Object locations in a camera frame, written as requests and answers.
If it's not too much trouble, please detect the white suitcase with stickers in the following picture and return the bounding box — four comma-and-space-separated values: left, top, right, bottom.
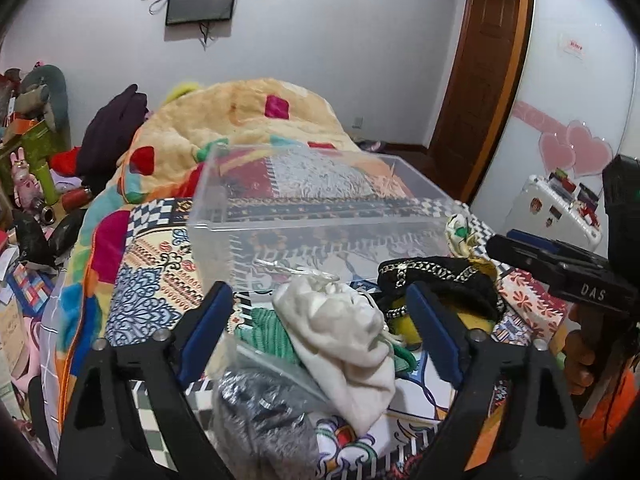
500, 174, 602, 252

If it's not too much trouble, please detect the black hat with chain trim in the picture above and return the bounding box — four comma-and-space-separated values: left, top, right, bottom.
378, 256, 506, 322

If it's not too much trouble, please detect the right hand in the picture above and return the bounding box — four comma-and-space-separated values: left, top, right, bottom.
563, 304, 608, 396

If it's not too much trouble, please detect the dark purple garment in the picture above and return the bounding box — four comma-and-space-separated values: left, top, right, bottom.
76, 84, 149, 196

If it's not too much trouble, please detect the grey item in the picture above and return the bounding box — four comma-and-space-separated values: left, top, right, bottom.
207, 335, 319, 479

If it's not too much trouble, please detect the clear plastic storage box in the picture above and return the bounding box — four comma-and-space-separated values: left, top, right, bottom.
186, 144, 465, 292

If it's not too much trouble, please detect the colourful patterned bed sheet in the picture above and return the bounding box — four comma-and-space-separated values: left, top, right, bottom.
39, 194, 572, 480

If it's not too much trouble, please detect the pink heart wall decoration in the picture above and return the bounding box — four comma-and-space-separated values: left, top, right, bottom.
538, 120, 613, 178

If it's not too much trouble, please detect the grey green plush toy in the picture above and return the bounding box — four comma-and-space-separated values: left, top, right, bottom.
14, 64, 68, 132

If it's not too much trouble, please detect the brown wooden door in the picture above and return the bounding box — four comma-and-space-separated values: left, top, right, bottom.
428, 0, 533, 203

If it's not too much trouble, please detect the yellow sponge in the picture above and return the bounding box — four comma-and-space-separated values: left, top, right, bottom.
384, 297, 495, 350

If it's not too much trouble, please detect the wall mounted black monitor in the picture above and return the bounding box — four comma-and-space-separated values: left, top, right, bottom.
165, 0, 235, 26

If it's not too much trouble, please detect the yellow fleece blanket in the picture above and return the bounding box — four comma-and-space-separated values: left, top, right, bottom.
54, 77, 417, 411

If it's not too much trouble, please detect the green box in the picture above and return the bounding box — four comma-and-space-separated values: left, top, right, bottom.
1, 120, 65, 206

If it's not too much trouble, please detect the floral patterned cloth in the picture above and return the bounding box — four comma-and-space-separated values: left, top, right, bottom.
445, 214, 498, 282

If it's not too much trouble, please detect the pink rabbit figurine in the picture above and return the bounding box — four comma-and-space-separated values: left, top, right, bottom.
10, 146, 43, 211

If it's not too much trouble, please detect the white drawstring cloth bag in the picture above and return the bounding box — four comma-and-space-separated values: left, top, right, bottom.
272, 275, 396, 437

